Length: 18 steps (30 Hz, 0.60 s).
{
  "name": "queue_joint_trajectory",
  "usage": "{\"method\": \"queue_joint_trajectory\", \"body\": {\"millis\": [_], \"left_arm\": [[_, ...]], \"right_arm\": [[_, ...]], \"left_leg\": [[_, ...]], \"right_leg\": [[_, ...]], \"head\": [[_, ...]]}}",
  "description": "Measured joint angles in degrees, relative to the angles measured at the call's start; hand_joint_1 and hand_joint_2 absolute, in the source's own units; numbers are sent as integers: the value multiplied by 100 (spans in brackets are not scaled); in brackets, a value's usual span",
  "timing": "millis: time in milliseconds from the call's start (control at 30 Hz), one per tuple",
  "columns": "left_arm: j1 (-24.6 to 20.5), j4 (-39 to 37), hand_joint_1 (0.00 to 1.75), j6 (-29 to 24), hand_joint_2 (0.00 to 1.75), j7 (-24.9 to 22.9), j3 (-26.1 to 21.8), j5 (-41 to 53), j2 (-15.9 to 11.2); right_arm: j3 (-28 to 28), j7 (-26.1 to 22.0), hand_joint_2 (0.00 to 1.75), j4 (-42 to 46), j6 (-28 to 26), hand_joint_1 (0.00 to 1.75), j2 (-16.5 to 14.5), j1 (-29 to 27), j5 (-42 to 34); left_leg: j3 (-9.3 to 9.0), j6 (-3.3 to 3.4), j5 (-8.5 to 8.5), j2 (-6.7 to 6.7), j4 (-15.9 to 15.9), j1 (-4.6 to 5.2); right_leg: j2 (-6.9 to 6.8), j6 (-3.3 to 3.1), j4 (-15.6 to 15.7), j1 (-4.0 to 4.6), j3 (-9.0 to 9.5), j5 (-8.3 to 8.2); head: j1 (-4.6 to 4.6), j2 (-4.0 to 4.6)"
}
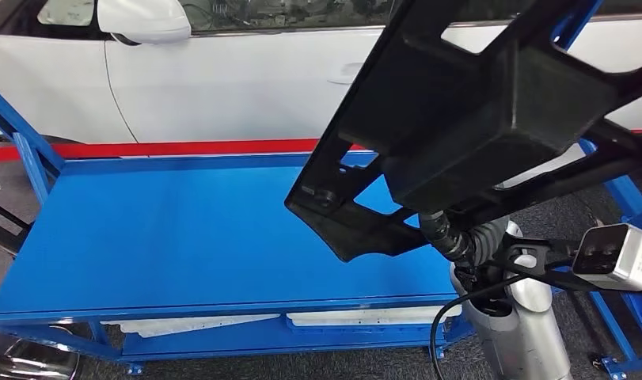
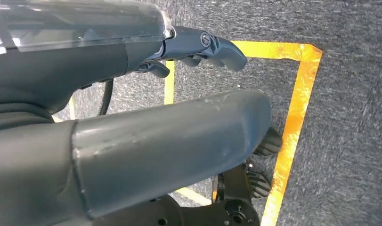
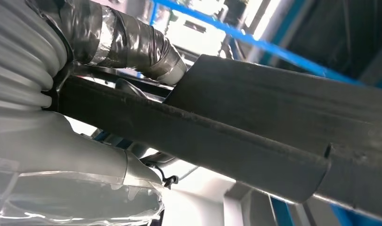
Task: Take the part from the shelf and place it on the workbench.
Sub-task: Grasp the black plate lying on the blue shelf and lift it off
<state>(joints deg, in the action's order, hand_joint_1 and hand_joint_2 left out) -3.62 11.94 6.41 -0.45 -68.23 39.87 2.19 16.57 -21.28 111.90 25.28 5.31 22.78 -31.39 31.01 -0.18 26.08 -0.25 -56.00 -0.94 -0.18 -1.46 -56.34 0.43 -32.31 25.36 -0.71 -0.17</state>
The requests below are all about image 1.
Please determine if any black plastic car part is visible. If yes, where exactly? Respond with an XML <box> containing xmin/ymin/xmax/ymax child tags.
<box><xmin>284</xmin><ymin>0</ymin><xmax>642</xmax><ymax>264</ymax></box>

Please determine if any white car with red stripe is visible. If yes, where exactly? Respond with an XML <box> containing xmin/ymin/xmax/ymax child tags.
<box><xmin>0</xmin><ymin>0</ymin><xmax>642</xmax><ymax>190</ymax></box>

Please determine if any chrome stool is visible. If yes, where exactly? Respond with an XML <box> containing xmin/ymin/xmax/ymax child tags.
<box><xmin>0</xmin><ymin>327</ymin><xmax>82</xmax><ymax>380</ymax></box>

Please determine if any black cable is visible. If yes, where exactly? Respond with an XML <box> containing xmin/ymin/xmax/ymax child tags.
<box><xmin>429</xmin><ymin>259</ymin><xmax>581</xmax><ymax>380</ymax></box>

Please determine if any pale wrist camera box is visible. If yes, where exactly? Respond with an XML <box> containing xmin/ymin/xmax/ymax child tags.
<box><xmin>572</xmin><ymin>223</ymin><xmax>642</xmax><ymax>293</ymax></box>

